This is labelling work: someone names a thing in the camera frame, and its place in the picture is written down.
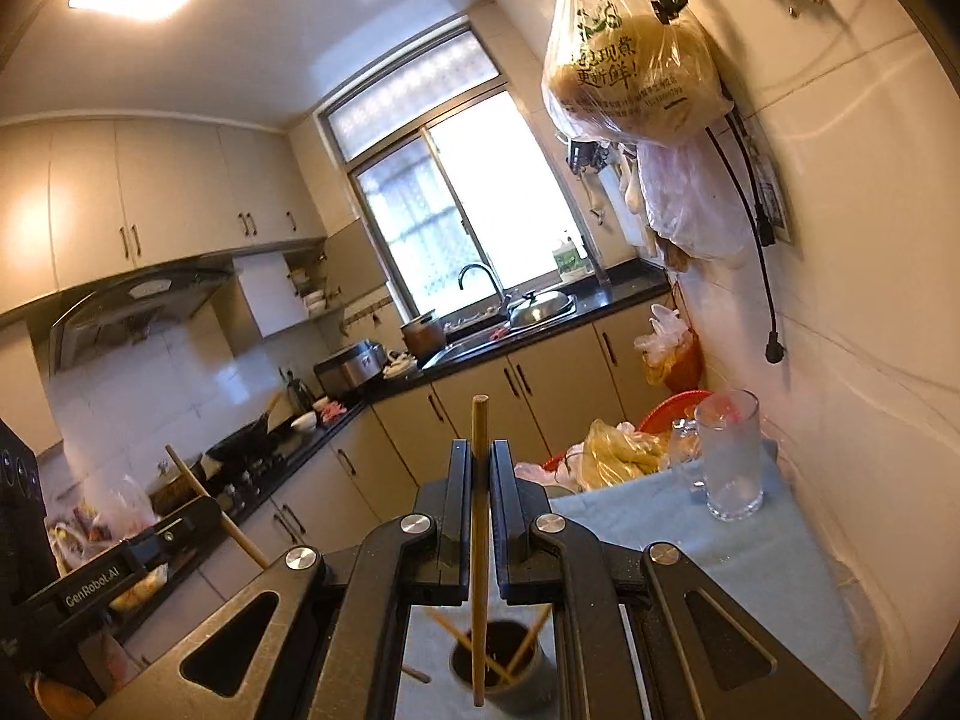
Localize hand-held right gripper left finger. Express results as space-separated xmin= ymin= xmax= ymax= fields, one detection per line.
xmin=86 ymin=439 xmax=475 ymax=720

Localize dark grey utensil holder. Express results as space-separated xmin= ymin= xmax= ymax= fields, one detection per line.
xmin=448 ymin=619 xmax=562 ymax=719

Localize plastic bags of food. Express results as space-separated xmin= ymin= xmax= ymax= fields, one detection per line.
xmin=45 ymin=476 xmax=170 ymax=616

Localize range hood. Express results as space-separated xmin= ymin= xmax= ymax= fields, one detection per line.
xmin=49 ymin=259 xmax=233 ymax=376

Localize yellow plastic bag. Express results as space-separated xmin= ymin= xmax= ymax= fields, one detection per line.
xmin=577 ymin=420 xmax=668 ymax=492

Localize brown pot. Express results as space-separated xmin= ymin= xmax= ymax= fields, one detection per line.
xmin=400 ymin=311 xmax=443 ymax=361

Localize steel pot lid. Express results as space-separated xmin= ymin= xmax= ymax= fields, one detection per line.
xmin=508 ymin=289 xmax=577 ymax=329

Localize short black power cable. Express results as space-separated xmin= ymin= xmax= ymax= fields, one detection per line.
xmin=726 ymin=109 xmax=775 ymax=247

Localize cooking pot with lid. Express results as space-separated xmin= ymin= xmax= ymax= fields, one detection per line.
xmin=146 ymin=454 xmax=226 ymax=511

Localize hanging paper card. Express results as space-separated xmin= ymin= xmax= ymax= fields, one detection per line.
xmin=750 ymin=150 xmax=794 ymax=245

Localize black kitchen countertop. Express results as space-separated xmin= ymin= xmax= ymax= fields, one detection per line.
xmin=45 ymin=259 xmax=671 ymax=541

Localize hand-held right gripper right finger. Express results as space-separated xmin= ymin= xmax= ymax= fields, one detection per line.
xmin=489 ymin=441 xmax=863 ymax=720

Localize beige cabinets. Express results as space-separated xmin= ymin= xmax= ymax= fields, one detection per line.
xmin=0 ymin=116 xmax=327 ymax=316
xmin=120 ymin=304 xmax=676 ymax=661

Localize tall clear glass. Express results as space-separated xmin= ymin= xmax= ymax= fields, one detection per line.
xmin=679 ymin=388 xmax=766 ymax=522

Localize hanging brown plastic bag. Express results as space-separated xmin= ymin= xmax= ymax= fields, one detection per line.
xmin=654 ymin=232 xmax=702 ymax=272

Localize light blue towel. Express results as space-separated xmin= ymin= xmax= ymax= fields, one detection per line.
xmin=394 ymin=439 xmax=863 ymax=720

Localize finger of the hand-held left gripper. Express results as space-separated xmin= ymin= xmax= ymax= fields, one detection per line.
xmin=124 ymin=496 xmax=235 ymax=578

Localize hanging plastic bag of bread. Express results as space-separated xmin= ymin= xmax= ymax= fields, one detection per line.
xmin=541 ymin=0 xmax=736 ymax=147

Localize open wall shelf cabinet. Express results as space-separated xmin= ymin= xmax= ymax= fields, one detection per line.
xmin=232 ymin=244 xmax=391 ymax=338

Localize orange bin with plastic bags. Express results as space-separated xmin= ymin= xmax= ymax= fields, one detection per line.
xmin=636 ymin=304 xmax=706 ymax=395

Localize silver rice cooker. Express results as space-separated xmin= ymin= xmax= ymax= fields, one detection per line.
xmin=313 ymin=340 xmax=387 ymax=398

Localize gas stove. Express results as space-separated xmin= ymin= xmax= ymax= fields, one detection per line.
xmin=150 ymin=435 xmax=301 ymax=511

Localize long black power cable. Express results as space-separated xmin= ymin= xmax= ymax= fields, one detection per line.
xmin=705 ymin=120 xmax=785 ymax=365

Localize hanging white plastic bag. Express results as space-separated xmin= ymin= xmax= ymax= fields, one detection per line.
xmin=637 ymin=139 xmax=755 ymax=260

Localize green detergent bottle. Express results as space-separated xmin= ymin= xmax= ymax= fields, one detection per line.
xmin=551 ymin=236 xmax=590 ymax=278

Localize clear glass mug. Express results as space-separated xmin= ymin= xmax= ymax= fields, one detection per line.
xmin=670 ymin=418 xmax=706 ymax=470

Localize black wall rack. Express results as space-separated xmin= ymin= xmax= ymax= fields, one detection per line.
xmin=555 ymin=131 xmax=623 ymax=173

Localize steel sink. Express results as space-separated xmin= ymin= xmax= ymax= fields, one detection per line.
xmin=420 ymin=319 xmax=526 ymax=370

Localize steel faucet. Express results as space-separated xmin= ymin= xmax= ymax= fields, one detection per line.
xmin=457 ymin=262 xmax=511 ymax=316

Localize beige lower cabinets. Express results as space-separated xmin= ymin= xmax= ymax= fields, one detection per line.
xmin=120 ymin=304 xmax=676 ymax=661

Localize black wok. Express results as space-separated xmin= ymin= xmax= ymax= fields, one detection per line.
xmin=204 ymin=390 xmax=290 ymax=466

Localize kitchen window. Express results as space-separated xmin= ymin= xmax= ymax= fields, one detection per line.
xmin=315 ymin=26 xmax=601 ymax=323

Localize red plastic basin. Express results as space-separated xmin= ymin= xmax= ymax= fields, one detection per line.
xmin=544 ymin=390 xmax=717 ymax=492

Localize beige upper cabinets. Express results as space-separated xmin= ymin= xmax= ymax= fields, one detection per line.
xmin=0 ymin=116 xmax=327 ymax=316

